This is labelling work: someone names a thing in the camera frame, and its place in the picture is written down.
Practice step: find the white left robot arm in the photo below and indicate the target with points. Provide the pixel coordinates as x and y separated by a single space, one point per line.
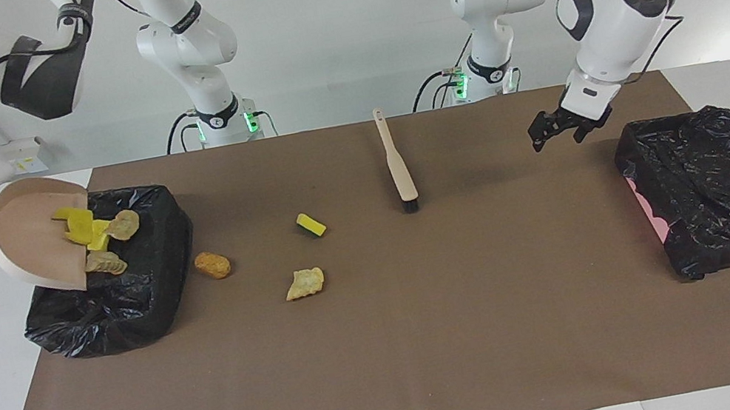
610 19

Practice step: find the yellow sponge with green pad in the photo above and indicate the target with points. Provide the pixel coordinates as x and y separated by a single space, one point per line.
311 225

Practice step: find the brown table mat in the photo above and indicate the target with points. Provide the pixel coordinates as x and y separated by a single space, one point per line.
369 399

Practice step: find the blocky pale foam chunk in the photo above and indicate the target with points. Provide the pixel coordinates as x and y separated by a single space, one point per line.
105 263

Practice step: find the black bagged pink bin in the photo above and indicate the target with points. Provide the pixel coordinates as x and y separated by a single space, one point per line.
716 195

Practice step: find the white wall socket box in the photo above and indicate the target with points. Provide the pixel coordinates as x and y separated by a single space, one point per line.
29 155

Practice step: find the rounded pale foam chunk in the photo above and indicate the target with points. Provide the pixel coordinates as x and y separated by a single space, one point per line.
124 224

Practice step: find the beige brush with black bristles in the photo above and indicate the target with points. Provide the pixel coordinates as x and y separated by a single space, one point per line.
396 162

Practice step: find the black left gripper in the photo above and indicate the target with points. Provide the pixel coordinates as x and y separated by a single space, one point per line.
579 120

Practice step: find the jagged pale foam chunk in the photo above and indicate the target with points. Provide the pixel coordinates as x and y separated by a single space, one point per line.
304 283

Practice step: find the yellow sponge piece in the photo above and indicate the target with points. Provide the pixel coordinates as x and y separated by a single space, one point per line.
79 225
101 239

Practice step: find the orange-brown foam nugget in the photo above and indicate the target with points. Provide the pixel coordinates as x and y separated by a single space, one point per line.
213 265

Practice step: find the black bagged tall bin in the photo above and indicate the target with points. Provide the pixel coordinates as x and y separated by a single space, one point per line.
129 314

